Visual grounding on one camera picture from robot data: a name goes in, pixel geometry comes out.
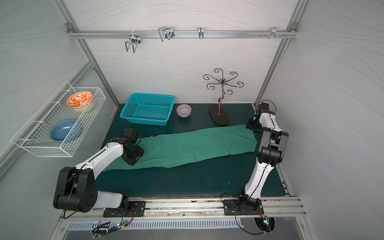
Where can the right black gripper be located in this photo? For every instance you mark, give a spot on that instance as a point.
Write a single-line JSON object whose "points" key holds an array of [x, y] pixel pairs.
{"points": [[253, 126]]}

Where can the metal hook right end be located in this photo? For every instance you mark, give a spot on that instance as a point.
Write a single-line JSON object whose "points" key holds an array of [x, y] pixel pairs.
{"points": [[274, 34]]}

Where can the orange patterned bowl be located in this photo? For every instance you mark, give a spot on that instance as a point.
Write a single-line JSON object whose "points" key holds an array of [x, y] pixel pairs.
{"points": [[79, 100]]}

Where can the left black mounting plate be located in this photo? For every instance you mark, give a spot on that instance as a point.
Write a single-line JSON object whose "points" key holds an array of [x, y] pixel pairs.
{"points": [[135, 209]]}

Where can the metal loop hook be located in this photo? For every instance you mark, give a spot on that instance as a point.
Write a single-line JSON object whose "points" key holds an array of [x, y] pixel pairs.
{"points": [[166, 33]]}

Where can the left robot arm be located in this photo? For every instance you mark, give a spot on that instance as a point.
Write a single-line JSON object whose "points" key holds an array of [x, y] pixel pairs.
{"points": [[76, 188]]}

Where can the aluminium top rail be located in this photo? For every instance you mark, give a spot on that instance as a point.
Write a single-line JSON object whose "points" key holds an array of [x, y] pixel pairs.
{"points": [[193, 34]]}

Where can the white vent grille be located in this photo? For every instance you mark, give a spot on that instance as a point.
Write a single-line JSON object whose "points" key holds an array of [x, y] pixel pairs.
{"points": [[158, 224]]}

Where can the small metal hook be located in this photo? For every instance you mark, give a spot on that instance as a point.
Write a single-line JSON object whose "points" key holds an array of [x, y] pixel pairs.
{"points": [[201, 32]]}

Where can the black mounting plate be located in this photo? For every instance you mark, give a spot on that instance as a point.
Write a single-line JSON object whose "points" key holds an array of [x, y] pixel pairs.
{"points": [[135, 209], [233, 207]]}

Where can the metal double hook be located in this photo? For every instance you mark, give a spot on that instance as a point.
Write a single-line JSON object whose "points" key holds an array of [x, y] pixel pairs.
{"points": [[133, 42]]}

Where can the white wire wall basket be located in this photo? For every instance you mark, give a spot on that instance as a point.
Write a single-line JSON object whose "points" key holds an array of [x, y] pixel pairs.
{"points": [[34, 136]]}

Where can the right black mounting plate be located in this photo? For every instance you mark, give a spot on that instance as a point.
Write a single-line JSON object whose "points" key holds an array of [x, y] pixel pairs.
{"points": [[233, 207]]}

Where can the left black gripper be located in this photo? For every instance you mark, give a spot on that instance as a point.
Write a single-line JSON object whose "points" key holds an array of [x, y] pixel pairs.
{"points": [[133, 156]]}

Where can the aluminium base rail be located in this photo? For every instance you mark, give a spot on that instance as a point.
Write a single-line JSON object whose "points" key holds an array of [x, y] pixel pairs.
{"points": [[161, 208]]}

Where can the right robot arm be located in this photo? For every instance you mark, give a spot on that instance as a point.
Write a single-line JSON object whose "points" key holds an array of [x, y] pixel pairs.
{"points": [[270, 151]]}

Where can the blue bowl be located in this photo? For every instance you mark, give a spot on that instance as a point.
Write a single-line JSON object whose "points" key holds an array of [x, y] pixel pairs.
{"points": [[67, 131]]}

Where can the dark metal jewelry stand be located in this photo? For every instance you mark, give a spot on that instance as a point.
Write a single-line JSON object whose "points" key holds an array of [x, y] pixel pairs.
{"points": [[216, 111]]}

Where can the green long pants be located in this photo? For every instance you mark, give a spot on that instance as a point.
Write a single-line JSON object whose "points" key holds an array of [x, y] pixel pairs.
{"points": [[173, 150]]}

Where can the teal plastic basket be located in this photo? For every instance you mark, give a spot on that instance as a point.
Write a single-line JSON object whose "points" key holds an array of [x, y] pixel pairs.
{"points": [[148, 109]]}

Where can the small pink bowl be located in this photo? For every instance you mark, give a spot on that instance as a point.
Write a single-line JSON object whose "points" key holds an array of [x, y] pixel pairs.
{"points": [[184, 110]]}

